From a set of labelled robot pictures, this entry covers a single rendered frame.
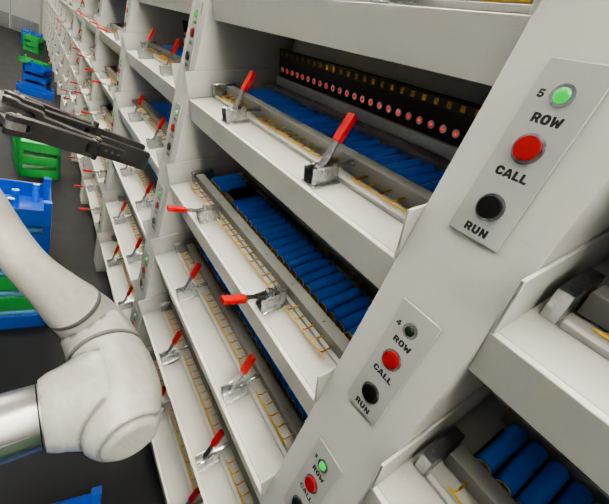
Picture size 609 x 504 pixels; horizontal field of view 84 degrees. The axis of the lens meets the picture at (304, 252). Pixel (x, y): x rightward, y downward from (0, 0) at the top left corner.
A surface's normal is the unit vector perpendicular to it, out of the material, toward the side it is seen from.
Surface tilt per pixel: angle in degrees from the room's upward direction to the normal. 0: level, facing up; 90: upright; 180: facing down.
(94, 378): 14
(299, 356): 21
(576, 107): 90
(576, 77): 90
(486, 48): 111
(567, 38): 90
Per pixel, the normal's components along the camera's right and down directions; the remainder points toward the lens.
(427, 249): -0.77, -0.02
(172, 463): 0.06, -0.80
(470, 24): -0.84, 0.28
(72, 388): 0.29, -0.70
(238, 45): 0.53, 0.54
